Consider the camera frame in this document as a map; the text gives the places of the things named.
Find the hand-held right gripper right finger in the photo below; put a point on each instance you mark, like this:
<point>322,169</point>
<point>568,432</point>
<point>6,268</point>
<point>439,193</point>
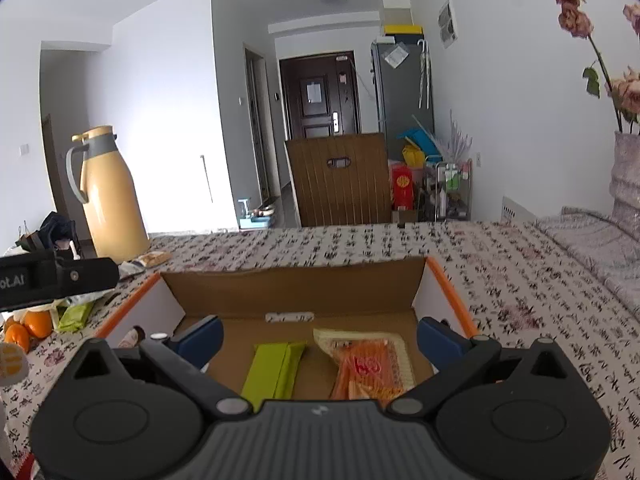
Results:
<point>434,342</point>

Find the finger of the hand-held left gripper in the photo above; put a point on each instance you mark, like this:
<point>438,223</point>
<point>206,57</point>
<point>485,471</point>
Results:
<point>90,276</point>

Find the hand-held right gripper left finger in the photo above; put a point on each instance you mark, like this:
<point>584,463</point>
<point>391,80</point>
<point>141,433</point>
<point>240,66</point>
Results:
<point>200,342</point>

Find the orange striped snack packet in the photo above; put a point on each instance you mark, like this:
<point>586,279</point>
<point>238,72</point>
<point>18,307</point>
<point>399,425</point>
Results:
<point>370,360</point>

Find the green snack packet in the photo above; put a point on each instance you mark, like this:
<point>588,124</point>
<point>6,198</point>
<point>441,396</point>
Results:
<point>292,365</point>
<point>75,317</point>
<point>262,375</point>

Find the printed cardboard box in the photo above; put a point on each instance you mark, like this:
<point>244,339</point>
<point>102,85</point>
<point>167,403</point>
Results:
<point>300,290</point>

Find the orange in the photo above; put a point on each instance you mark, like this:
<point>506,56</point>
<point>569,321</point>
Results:
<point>17,338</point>
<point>39,325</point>
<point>12,319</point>

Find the white snack packet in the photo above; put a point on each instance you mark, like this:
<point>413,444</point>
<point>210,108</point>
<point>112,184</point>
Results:
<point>129,270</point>

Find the dark bag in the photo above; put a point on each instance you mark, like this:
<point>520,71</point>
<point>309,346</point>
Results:
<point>55,230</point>

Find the clear biscuit packet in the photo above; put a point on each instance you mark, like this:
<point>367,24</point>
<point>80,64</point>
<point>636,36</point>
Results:
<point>150,259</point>

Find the yellow thermos jug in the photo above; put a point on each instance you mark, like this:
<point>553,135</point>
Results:
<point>112,200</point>

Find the printed tablecloth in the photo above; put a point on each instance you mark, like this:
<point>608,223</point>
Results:
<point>350,245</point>

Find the metal trolley cart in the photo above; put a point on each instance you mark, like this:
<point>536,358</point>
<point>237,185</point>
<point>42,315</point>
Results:
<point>450,190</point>

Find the white radiator panel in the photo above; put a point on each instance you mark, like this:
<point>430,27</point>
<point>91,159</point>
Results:
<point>517,209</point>

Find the red gift box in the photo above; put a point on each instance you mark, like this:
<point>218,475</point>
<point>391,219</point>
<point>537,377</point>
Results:
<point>403,185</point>

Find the wooden chair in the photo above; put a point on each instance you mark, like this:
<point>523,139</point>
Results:
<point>340,190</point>

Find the grey patterned cloth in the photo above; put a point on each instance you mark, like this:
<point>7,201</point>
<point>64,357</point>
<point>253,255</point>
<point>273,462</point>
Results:
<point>590,245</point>

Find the yellow bag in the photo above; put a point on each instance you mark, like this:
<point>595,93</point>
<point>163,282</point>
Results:
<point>414,155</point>

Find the pale purple dried grass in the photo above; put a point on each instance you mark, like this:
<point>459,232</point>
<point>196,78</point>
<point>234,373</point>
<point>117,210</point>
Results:
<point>455,140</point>

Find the blue dustpan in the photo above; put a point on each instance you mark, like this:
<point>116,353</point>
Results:
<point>417,136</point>

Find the grey interior door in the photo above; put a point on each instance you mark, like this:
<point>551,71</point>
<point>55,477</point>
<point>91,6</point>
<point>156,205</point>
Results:
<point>255,125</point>

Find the dark brown entrance door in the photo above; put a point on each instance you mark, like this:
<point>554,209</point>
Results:
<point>300,120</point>

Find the grey refrigerator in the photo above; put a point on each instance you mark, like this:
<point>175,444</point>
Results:
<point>402,100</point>

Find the pink textured vase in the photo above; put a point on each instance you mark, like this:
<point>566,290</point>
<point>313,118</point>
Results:
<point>627,175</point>

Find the clear umbrella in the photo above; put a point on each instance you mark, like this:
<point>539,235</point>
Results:
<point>425,75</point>

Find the paper sheet on door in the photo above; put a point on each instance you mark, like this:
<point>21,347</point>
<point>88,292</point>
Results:
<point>313,92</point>

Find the paper sheet on refrigerator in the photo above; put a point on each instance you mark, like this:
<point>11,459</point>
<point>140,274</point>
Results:
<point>397,56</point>

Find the yellow box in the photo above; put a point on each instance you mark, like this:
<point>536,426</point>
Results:
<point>402,29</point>

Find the pale cardboard box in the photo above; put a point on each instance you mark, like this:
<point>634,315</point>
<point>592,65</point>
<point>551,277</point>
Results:
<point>397,10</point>

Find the dried rose bouquet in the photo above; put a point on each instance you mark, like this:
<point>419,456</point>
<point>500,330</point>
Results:
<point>575,15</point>

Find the thin wall pole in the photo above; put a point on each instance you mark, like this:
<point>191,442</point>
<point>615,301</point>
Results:
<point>205,177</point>

